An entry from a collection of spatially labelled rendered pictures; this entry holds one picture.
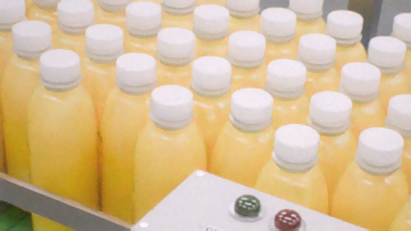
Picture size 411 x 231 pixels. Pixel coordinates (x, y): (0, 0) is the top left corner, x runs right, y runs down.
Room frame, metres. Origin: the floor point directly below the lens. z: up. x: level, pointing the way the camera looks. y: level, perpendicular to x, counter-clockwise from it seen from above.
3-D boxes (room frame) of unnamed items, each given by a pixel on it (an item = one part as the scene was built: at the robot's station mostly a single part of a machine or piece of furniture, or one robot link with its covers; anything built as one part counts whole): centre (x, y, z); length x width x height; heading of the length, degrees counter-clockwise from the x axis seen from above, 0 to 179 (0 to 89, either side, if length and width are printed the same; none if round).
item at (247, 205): (0.60, -0.01, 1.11); 0.02 x 0.02 x 0.01
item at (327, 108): (0.77, -0.08, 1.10); 0.04 x 0.04 x 0.02
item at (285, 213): (0.58, -0.04, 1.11); 0.02 x 0.02 x 0.01
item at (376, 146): (0.71, -0.12, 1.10); 0.04 x 0.04 x 0.02
